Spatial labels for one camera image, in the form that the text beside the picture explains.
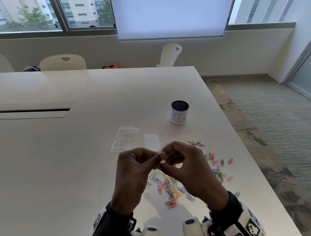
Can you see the small clear plastic bag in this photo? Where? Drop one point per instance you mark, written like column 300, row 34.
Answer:
column 151, row 142

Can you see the frosted glass door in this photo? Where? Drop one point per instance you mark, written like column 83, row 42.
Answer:
column 300, row 75

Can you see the white projector screen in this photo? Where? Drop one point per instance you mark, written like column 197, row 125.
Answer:
column 170, row 18

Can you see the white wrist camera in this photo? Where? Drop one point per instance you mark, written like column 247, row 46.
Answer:
column 194, row 225
column 148, row 230

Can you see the pile of colourful paper clips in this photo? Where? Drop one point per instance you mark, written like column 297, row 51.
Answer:
column 170, row 188

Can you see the person's left hand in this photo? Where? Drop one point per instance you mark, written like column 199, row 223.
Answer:
column 128, row 175

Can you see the plain window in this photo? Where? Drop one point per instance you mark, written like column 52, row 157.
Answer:
column 260, row 11

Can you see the large clear plastic bag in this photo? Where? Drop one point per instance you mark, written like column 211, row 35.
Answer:
column 125, row 138

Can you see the white perforated chair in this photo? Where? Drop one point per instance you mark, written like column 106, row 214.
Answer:
column 170, row 54
column 63, row 62
column 4, row 64

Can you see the window with sliding frame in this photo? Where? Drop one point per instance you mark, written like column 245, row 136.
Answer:
column 48, row 14

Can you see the person's right forearm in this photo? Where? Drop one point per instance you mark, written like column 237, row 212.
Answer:
column 228, row 214

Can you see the black bag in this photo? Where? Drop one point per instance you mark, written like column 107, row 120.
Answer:
column 32, row 68

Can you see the person's right hand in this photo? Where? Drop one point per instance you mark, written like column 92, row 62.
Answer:
column 196, row 175

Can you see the person's left forearm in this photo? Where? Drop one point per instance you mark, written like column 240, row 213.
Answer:
column 113, row 222

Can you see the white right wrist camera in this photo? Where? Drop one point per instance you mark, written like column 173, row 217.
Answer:
column 194, row 225

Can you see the red bag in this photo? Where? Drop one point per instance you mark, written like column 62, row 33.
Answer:
column 111, row 66

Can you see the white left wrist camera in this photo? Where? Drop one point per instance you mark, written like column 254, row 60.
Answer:
column 148, row 230

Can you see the white labelled mesh cup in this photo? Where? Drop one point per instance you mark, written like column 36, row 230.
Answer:
column 179, row 116

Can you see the person's left thumb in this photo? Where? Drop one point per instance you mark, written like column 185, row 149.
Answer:
column 153, row 162

